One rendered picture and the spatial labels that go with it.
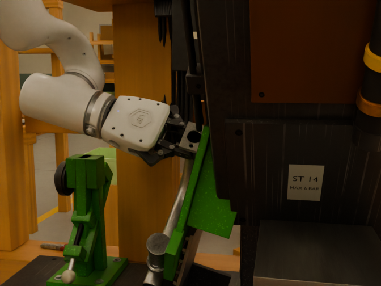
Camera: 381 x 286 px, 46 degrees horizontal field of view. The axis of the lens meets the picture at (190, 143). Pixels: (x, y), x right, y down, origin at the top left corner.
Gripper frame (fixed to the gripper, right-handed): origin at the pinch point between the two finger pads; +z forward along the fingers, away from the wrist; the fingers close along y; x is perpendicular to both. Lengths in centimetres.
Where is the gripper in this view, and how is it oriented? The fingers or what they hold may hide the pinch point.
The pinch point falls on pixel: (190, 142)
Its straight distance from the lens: 80.0
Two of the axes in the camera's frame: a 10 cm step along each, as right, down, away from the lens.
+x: -0.4, 5.4, 8.4
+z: 9.5, 2.9, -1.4
